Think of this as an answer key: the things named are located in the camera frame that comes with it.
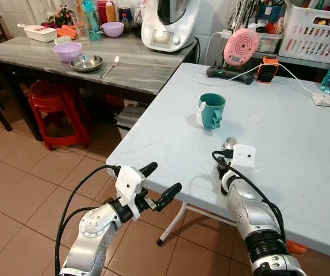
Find grey box under table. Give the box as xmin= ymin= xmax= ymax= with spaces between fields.
xmin=114 ymin=100 xmax=149 ymax=139

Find light blue folding table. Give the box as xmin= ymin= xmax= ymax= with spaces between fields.
xmin=106 ymin=62 xmax=330 ymax=263

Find black device with green light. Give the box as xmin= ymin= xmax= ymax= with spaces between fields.
xmin=206 ymin=64 xmax=256 ymax=86

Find grey marble pattern table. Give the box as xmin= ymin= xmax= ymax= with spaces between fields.
xmin=0 ymin=34 xmax=199 ymax=142

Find orange item under table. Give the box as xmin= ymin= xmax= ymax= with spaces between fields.
xmin=285 ymin=240 xmax=309 ymax=255

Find red plastic stools stack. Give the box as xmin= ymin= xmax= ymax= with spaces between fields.
xmin=26 ymin=80 xmax=94 ymax=152

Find orange black handheld device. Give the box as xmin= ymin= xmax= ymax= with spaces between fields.
xmin=255 ymin=55 xmax=281 ymax=85

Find steel bowl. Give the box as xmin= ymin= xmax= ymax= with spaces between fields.
xmin=70 ymin=54 xmax=104 ymax=74

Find pink round fan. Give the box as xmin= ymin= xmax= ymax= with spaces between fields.
xmin=222 ymin=27 xmax=261 ymax=67

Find white kitchen blender appliance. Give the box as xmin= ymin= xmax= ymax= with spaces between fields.
xmin=140 ymin=0 xmax=199 ymax=53

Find clear plastic storage tub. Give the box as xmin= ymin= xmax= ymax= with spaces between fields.
xmin=255 ymin=31 xmax=284 ymax=54

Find large purple bowl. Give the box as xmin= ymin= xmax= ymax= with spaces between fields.
xmin=52 ymin=41 xmax=83 ymax=63

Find small purple bowl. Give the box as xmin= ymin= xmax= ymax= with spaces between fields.
xmin=101 ymin=21 xmax=125 ymax=39

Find clear drinking glass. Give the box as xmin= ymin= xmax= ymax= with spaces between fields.
xmin=75 ymin=21 xmax=91 ymax=45

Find white plastic lattice basket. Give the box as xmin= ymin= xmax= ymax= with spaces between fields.
xmin=278 ymin=4 xmax=330 ymax=64

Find teal plastic bottle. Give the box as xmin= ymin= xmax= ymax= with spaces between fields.
xmin=82 ymin=0 xmax=103 ymax=41

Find cluttered utensil rack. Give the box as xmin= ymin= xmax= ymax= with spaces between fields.
xmin=228 ymin=0 xmax=287 ymax=36

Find orange carrots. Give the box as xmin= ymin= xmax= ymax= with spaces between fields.
xmin=56 ymin=24 xmax=78 ymax=40

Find red sauce bottles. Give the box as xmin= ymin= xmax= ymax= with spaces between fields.
xmin=95 ymin=0 xmax=117 ymax=24

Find small flower bouquet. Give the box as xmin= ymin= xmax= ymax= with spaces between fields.
xmin=52 ymin=5 xmax=77 ymax=27

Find white rectangular food container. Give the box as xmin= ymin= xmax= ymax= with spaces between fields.
xmin=17 ymin=23 xmax=58 ymax=43

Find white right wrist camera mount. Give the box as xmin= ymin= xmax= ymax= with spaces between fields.
xmin=231 ymin=144 xmax=257 ymax=177

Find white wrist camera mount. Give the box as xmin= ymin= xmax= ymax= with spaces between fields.
xmin=114 ymin=166 xmax=149 ymax=220
xmin=231 ymin=144 xmax=257 ymax=177

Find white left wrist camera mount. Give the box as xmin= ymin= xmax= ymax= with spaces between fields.
xmin=114 ymin=166 xmax=149 ymax=220

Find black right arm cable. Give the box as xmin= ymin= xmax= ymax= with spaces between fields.
xmin=212 ymin=150 xmax=287 ymax=243

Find thin white charging cable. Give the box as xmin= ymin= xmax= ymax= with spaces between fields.
xmin=192 ymin=62 xmax=322 ymax=99

